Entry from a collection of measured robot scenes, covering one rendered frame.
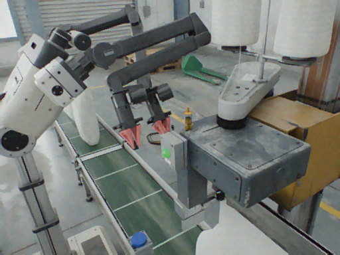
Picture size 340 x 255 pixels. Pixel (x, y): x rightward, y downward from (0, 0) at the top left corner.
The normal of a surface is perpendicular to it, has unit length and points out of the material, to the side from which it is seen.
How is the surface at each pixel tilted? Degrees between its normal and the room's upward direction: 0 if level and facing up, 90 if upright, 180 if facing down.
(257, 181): 90
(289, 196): 90
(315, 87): 90
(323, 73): 90
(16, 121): 115
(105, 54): 74
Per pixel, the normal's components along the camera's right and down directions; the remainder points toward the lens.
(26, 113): 0.16, 0.78
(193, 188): 0.53, 0.36
